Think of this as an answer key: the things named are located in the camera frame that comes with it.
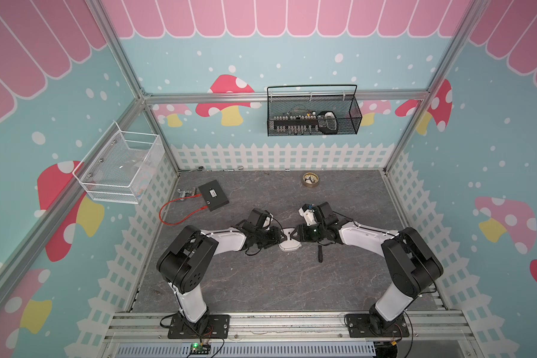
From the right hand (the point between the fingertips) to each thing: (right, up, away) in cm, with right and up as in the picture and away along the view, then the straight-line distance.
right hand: (293, 235), depth 91 cm
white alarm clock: (-2, -4, -1) cm, 4 cm away
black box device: (-38, +16, +17) cm, 44 cm away
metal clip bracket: (-53, +17, +18) cm, 59 cm away
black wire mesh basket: (+8, +49, +1) cm, 50 cm away
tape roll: (+11, +24, +25) cm, 36 cm away
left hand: (-4, -3, +1) cm, 5 cm away
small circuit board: (-32, -34, -18) cm, 50 cm away
